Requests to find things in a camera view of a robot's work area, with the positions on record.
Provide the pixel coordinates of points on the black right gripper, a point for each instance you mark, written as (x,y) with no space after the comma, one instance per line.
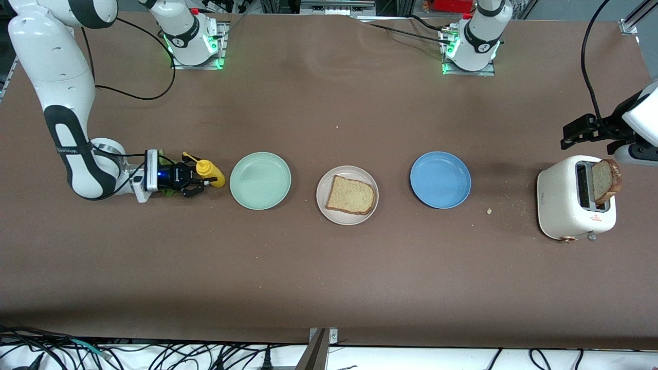
(174,178)

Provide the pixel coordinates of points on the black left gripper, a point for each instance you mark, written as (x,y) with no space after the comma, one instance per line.
(610,127)

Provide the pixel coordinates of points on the yellow mustard squeeze bottle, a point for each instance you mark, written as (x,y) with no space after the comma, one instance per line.
(206,167)

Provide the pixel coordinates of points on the green lettuce leaf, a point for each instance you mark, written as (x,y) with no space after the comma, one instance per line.
(169,193)

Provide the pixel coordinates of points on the brown bread slice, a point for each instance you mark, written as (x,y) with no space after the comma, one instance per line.
(605,180)
(352,195)

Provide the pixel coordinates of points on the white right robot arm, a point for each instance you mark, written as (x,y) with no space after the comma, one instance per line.
(61,56)

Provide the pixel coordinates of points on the mint green plate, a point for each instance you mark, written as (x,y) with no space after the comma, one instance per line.
(259,181)

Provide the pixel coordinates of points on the beige plate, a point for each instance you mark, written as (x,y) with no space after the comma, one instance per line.
(347,220)

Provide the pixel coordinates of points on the blue plate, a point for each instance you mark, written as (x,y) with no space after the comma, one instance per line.
(440,180)

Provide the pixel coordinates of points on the white toaster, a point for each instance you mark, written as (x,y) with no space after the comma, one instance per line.
(560,200)

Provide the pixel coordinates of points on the aluminium corner profile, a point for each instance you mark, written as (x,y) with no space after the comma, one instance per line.
(629,25)

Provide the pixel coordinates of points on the red box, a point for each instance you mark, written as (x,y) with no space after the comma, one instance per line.
(452,5)

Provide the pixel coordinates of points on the aluminium profile bar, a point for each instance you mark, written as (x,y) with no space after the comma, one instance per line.
(314,354)

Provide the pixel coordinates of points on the grey metal box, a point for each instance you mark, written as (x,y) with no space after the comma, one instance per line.
(334,6)

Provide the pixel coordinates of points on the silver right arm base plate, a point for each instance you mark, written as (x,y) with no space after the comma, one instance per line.
(223,46)

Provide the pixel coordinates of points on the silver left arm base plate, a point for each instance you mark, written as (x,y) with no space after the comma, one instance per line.
(468,73)

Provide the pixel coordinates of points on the aluminium side rail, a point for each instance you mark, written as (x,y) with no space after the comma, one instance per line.
(6,82)

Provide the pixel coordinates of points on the small metal bracket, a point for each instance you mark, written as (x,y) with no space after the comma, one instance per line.
(333,336)

